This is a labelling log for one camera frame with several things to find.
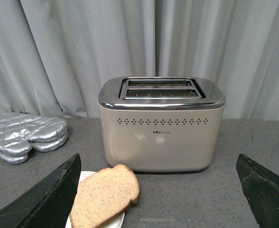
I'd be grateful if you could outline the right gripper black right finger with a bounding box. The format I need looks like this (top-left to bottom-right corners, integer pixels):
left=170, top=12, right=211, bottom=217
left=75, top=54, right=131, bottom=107
left=236, top=154, right=279, bottom=228

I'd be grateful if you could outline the upper silver quilted oven mitt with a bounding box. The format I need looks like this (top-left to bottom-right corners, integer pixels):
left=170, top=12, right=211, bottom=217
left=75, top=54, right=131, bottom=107
left=0, top=113, right=67, bottom=156

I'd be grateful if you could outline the white round plate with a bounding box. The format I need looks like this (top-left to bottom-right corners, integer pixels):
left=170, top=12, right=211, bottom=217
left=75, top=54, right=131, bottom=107
left=65, top=171, right=125, bottom=228

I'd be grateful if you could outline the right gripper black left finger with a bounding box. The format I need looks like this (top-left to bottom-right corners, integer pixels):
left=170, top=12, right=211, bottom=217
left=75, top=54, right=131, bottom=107
left=0, top=153, right=81, bottom=228

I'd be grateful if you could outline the silver quilted oven mitt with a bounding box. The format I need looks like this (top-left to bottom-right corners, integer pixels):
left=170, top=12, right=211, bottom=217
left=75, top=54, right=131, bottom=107
left=0, top=130, right=68, bottom=165
left=0, top=113, right=67, bottom=156

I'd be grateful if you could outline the slice of brown bread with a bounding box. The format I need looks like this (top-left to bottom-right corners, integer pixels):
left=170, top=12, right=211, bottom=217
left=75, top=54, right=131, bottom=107
left=69, top=164, right=140, bottom=228

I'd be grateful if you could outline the grey curtain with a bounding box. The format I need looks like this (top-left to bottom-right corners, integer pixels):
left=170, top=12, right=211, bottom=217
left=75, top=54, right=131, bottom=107
left=0, top=0, right=279, bottom=121

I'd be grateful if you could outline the beige two-slot toaster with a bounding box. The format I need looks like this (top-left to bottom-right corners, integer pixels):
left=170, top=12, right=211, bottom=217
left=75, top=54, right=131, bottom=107
left=98, top=76, right=226, bottom=172

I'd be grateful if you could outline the lower silver quilted oven mitt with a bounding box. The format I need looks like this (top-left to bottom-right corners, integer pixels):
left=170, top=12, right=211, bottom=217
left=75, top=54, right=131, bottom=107
left=0, top=130, right=68, bottom=165

